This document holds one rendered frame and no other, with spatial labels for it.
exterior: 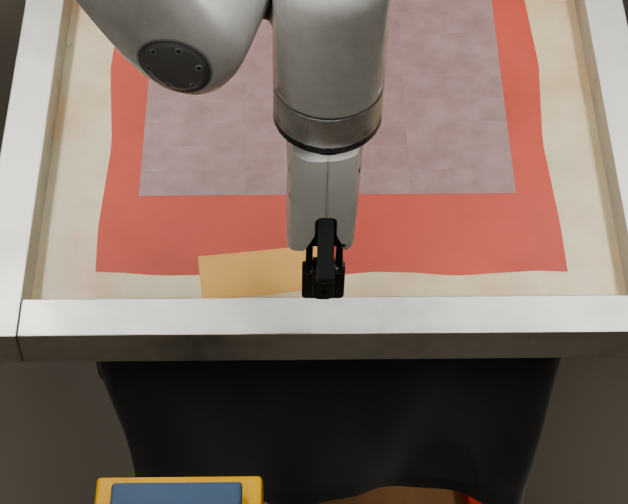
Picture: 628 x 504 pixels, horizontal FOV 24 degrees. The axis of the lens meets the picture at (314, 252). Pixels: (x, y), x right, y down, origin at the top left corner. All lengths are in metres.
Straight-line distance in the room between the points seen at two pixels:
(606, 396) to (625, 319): 1.16
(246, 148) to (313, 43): 0.45
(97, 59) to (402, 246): 0.37
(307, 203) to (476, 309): 0.25
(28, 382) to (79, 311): 1.18
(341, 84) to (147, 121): 0.47
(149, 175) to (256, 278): 0.16
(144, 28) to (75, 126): 0.52
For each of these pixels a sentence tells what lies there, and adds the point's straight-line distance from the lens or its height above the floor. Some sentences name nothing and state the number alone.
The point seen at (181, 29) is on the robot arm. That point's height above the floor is 1.36.
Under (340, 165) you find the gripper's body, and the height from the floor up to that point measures 1.22.
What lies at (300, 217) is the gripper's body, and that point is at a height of 1.17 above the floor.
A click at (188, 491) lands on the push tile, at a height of 0.97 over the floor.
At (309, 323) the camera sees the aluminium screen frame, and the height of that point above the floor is 0.99.
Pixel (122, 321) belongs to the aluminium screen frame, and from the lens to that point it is 1.19.
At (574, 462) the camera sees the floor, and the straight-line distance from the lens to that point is 2.29.
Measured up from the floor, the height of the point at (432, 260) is 0.96.
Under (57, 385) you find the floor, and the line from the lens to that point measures 2.37.
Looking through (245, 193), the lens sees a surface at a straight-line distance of 1.32.
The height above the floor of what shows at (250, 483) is 0.95.
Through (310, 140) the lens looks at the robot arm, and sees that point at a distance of 0.97.
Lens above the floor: 1.95
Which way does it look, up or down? 52 degrees down
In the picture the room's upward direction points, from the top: straight up
